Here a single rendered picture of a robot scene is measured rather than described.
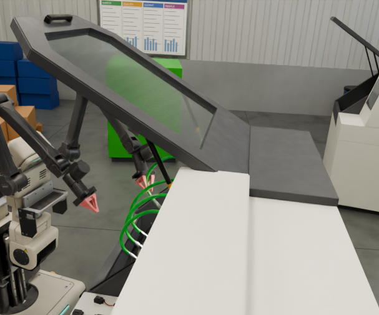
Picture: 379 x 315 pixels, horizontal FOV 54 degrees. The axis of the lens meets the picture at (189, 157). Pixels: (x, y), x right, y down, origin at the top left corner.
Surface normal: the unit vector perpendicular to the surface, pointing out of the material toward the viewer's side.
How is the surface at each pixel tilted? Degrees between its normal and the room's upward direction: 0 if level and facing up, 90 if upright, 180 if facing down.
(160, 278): 0
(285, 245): 0
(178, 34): 90
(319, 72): 90
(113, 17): 90
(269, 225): 0
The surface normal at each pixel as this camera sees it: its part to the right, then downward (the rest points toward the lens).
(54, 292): 0.05, -0.93
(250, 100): -0.06, 0.37
